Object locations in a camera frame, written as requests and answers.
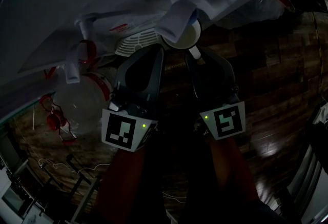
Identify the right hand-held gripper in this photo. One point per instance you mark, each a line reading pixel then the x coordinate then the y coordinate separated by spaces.
pixel 226 121

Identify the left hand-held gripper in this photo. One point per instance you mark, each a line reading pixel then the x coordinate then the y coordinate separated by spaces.
pixel 120 129

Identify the white mug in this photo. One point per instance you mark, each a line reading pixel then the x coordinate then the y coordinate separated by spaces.
pixel 187 36

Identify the white water dispenser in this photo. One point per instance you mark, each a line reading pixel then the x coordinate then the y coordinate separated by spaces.
pixel 128 0

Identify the person's left forearm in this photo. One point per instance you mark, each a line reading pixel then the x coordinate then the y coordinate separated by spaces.
pixel 128 179

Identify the person's right forearm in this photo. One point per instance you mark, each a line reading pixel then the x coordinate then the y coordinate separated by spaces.
pixel 230 166

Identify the empty clear water jug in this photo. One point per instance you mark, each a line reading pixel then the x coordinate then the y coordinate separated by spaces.
pixel 57 121
pixel 256 10

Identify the dark desk with white top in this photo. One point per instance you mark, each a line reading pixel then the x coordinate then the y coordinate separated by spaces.
pixel 320 118

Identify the frosted glass door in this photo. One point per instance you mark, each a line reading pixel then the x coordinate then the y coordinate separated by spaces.
pixel 15 100

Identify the white cabinet with black bars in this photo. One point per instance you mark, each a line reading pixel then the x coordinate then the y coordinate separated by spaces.
pixel 312 182

